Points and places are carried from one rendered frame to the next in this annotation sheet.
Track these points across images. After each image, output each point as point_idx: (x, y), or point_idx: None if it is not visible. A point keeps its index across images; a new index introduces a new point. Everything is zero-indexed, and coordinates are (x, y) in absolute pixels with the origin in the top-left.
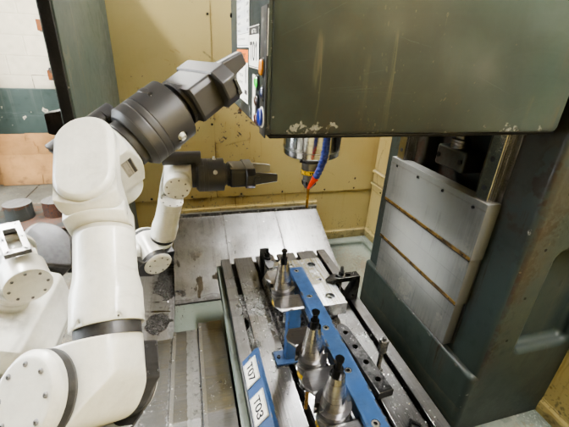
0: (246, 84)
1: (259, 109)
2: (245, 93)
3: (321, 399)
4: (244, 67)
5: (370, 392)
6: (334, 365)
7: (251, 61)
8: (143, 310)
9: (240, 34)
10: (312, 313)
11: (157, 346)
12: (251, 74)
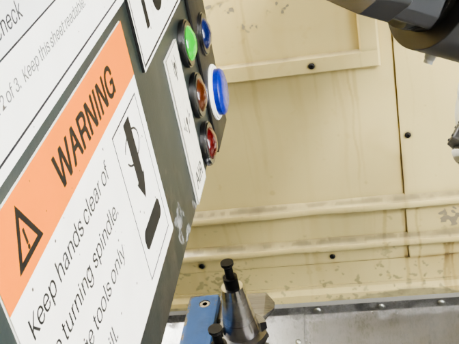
0: (149, 172)
1: (220, 69)
2: (155, 222)
3: (257, 325)
4: (115, 146)
5: (184, 332)
6: (233, 279)
7: (154, 24)
8: (458, 89)
9: (13, 46)
10: (222, 330)
11: (451, 138)
12: (156, 86)
